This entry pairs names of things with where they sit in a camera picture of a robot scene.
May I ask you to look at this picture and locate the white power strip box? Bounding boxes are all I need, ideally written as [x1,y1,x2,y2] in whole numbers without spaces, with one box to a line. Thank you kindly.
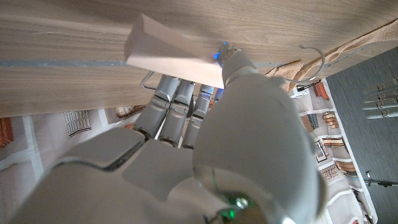
[289,86,315,99]

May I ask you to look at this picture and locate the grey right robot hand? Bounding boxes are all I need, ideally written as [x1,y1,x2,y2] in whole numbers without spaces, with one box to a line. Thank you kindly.
[6,43,327,224]

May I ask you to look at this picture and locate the wooden hanger with metal hook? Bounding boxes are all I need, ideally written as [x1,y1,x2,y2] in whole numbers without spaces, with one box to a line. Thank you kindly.
[124,13,326,91]

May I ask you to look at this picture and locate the black power strip cable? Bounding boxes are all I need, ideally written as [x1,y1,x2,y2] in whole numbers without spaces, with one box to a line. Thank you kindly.
[297,80,323,93]

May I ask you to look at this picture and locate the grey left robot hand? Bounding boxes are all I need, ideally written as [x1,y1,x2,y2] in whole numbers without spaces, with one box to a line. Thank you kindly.
[362,77,398,120]

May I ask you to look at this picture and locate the tan adhesive wrap strip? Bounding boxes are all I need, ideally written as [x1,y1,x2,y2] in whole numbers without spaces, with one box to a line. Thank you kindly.
[266,18,398,93]

